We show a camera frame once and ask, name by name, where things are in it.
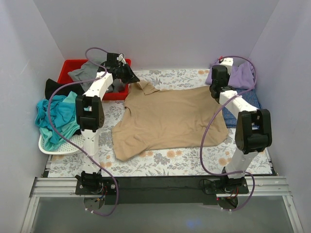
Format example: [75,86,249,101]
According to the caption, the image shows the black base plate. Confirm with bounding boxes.
[75,174,249,205]

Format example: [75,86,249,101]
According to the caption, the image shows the white laundry basket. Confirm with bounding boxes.
[38,100,86,155]

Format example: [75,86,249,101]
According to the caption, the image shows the blue checked shirt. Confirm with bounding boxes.
[219,89,261,128]

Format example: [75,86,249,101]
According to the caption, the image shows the red plastic bin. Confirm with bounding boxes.
[57,59,129,100]

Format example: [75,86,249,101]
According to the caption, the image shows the mint green t shirt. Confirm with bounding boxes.
[39,91,85,150]

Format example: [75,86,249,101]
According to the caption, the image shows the black t shirt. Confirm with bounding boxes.
[44,78,86,100]

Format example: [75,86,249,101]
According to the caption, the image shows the blue t shirt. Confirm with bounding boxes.
[35,95,80,144]

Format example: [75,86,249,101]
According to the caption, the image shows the beige polo shirt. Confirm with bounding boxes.
[112,81,228,161]

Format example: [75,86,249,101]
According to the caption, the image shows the lavender t shirt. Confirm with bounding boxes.
[220,61,255,90]

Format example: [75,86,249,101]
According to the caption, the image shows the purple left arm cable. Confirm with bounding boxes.
[47,47,120,216]

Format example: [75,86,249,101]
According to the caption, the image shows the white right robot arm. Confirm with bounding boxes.
[112,58,272,193]

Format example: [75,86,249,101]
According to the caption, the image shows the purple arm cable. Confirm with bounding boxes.
[199,55,257,212]
[47,47,120,216]

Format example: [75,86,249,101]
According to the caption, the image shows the aluminium mounting rail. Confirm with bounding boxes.
[30,176,292,197]

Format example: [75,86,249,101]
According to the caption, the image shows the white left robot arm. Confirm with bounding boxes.
[75,53,136,194]

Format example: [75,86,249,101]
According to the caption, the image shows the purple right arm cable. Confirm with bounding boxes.
[199,55,257,212]

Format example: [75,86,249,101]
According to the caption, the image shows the grey button shirt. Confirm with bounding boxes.
[68,61,125,93]

